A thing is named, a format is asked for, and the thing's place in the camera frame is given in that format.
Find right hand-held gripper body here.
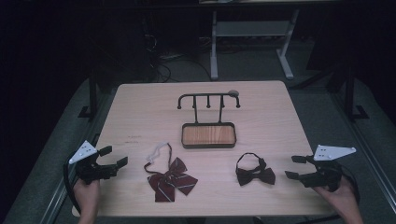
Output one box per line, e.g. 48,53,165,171
298,144,358,192

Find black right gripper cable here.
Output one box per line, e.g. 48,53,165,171
340,165,361,205

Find white metal desk frame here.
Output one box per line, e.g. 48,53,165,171
209,8,301,81

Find black floor cables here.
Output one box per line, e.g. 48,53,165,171
141,32,213,84

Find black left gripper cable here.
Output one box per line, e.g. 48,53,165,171
63,154,83,216

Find person's left hand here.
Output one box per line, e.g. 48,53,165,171
73,178,101,217

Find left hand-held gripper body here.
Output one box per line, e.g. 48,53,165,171
68,140,120,186

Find person's right hand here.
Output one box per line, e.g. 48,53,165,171
312,175,361,217

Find black metal stand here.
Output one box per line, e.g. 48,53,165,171
78,73,100,120
344,63,371,123

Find aluminium rail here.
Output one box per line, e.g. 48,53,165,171
330,91,396,206
38,90,108,224

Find black bow tie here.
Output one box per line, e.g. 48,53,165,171
234,151,277,188

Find black hook rack wooden tray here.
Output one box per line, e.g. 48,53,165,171
177,91,242,150

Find maroon striped bow tie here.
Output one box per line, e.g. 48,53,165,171
143,142,199,203

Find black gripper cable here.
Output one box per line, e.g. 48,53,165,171
63,154,83,216
340,165,361,205

